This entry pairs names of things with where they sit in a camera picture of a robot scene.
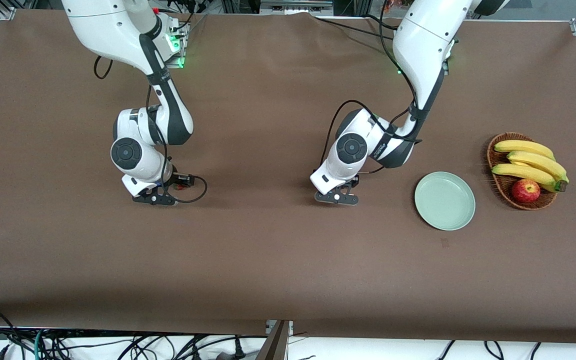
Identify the pale green round plate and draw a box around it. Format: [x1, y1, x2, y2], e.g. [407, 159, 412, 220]
[414, 171, 476, 231]

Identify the brown table cover sheet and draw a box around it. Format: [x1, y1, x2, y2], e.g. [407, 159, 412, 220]
[0, 9, 576, 346]

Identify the brown woven basket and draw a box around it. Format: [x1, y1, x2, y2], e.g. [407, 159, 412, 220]
[486, 132, 559, 211]

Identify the yellow banana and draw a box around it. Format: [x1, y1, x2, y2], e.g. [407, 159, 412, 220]
[491, 163, 560, 193]
[507, 151, 569, 183]
[494, 140, 556, 161]

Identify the red apple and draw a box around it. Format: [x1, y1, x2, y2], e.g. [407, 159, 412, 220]
[511, 179, 541, 204]

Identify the grey equipment box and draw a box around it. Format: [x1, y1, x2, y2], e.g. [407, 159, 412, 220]
[259, 0, 335, 16]

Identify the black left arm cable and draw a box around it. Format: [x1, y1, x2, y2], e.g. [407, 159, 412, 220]
[320, 0, 424, 176]

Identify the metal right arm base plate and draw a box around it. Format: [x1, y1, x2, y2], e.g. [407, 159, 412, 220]
[165, 22, 189, 69]

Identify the long black table cable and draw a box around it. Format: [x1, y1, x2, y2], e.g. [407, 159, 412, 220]
[313, 16, 395, 41]

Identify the short black table cable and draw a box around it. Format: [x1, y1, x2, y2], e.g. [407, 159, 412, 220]
[365, 14, 396, 30]

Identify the aluminium frame post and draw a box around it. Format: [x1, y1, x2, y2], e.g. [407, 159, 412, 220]
[255, 320, 294, 360]

